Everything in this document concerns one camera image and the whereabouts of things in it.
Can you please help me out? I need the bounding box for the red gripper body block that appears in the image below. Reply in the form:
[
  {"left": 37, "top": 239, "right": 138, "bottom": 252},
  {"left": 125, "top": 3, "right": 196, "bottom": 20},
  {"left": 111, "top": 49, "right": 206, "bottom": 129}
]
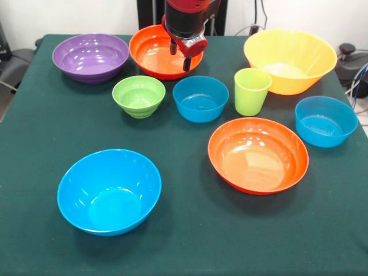
[{"left": 160, "top": 16, "right": 209, "bottom": 60}]

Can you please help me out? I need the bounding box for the red plastic bowl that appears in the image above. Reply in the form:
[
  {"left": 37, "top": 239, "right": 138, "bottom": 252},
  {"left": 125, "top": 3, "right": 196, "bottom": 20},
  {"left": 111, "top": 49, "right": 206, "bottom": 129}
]
[
  {"left": 128, "top": 24, "right": 205, "bottom": 81},
  {"left": 208, "top": 117, "right": 310, "bottom": 196}
]

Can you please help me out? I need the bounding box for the large orange plastic bowl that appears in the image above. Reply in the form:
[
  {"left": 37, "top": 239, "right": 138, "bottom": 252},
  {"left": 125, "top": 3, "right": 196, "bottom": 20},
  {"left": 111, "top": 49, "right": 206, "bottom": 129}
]
[{"left": 243, "top": 28, "right": 338, "bottom": 96}]

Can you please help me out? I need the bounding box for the medium blue plastic bowl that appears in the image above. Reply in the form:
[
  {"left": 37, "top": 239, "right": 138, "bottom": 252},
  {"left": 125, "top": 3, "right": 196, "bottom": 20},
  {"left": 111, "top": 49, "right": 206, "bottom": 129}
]
[{"left": 56, "top": 148, "right": 162, "bottom": 237}]

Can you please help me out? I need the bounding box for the small blue plastic bowl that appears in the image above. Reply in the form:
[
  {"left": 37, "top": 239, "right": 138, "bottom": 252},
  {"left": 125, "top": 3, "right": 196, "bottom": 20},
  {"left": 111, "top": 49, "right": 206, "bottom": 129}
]
[
  {"left": 294, "top": 95, "right": 359, "bottom": 148},
  {"left": 172, "top": 75, "right": 230, "bottom": 124}
]

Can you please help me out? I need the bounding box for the green plastic bowl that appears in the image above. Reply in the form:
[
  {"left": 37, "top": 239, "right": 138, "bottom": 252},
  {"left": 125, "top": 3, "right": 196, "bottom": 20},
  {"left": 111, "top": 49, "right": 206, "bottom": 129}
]
[{"left": 112, "top": 75, "right": 166, "bottom": 119}]

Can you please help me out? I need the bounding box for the green plastic cup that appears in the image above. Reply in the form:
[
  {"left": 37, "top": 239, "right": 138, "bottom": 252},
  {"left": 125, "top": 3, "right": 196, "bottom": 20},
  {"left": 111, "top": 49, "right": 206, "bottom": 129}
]
[{"left": 233, "top": 67, "right": 273, "bottom": 117}]

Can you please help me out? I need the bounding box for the purple plastic bowl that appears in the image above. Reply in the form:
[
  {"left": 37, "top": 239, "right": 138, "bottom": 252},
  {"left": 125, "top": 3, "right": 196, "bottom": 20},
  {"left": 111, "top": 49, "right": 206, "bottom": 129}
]
[{"left": 52, "top": 33, "right": 131, "bottom": 85}]

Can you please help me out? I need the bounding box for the dark green tablecloth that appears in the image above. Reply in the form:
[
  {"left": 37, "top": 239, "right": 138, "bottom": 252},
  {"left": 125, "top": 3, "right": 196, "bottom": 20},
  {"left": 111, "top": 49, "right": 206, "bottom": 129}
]
[{"left": 0, "top": 33, "right": 368, "bottom": 276}]

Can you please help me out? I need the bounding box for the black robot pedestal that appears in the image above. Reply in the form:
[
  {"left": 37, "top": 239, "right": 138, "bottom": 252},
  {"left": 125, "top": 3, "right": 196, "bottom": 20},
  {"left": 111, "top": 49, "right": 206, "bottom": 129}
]
[{"left": 136, "top": 0, "right": 228, "bottom": 37}]

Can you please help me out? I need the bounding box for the wall cable with plug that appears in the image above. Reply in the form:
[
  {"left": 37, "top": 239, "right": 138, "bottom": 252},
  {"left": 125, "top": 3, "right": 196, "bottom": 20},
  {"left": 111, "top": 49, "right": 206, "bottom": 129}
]
[{"left": 234, "top": 0, "right": 270, "bottom": 37}]

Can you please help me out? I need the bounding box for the cable tangle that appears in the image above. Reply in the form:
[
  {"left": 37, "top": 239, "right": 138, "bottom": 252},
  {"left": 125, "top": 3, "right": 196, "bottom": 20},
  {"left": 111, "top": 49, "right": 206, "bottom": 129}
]
[{"left": 344, "top": 63, "right": 368, "bottom": 116}]

